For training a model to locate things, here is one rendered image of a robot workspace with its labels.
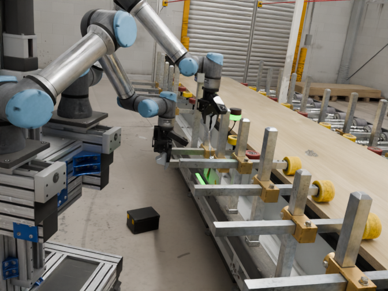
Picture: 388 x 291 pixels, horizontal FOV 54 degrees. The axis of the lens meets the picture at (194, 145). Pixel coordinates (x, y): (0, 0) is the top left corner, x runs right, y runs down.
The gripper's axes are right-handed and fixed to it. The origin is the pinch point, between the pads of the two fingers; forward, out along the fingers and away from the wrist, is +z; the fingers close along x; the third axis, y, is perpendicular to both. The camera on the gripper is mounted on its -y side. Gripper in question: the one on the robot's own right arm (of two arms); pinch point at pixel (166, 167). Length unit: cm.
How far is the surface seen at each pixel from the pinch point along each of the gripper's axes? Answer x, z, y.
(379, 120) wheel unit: -29, -21, -135
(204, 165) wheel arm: 26.5, -11.7, -10.2
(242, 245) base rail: 46, 13, -23
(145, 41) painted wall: -769, -10, -74
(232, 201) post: 22.7, 6.7, -25.9
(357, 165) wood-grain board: 14, -8, -92
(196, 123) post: -53, -8, -26
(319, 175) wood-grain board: 26, -8, -63
